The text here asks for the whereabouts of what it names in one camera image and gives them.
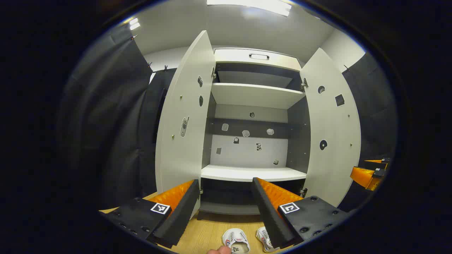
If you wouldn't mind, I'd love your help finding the large ceiling light panel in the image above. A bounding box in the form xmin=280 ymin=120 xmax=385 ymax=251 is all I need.
xmin=207 ymin=0 xmax=292 ymax=17

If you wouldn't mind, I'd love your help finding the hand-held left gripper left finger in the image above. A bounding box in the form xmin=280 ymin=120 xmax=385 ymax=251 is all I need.
xmin=99 ymin=179 xmax=201 ymax=249

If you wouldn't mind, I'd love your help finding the white cabinet door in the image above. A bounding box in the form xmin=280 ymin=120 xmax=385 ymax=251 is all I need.
xmin=300 ymin=48 xmax=361 ymax=207
xmin=155 ymin=30 xmax=216 ymax=219

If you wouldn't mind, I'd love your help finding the white shoe with yellow sole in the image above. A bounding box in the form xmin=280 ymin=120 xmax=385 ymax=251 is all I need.
xmin=222 ymin=228 xmax=250 ymax=254
xmin=256 ymin=226 xmax=279 ymax=253

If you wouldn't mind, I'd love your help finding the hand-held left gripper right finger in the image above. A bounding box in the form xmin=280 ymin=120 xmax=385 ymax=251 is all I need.
xmin=251 ymin=177 xmax=351 ymax=249

